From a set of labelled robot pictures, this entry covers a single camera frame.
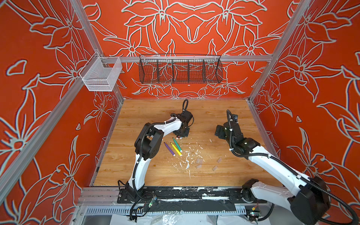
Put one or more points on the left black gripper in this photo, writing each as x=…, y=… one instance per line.
x=181, y=132

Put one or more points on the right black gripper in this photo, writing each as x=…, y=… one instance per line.
x=221, y=131

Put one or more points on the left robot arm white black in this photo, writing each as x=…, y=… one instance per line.
x=147, y=145

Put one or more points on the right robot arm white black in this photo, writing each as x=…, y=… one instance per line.
x=305, y=197

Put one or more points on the green highlighter pen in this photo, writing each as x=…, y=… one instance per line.
x=177, y=145

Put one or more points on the yellow highlighter pen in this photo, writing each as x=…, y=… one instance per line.
x=176, y=149

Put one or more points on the purple highlighter pen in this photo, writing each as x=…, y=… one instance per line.
x=170, y=150

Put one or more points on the white mesh basket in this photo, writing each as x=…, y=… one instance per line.
x=100, y=74

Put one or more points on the black wire basket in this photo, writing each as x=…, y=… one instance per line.
x=180, y=69

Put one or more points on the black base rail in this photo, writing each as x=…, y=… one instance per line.
x=231, y=194

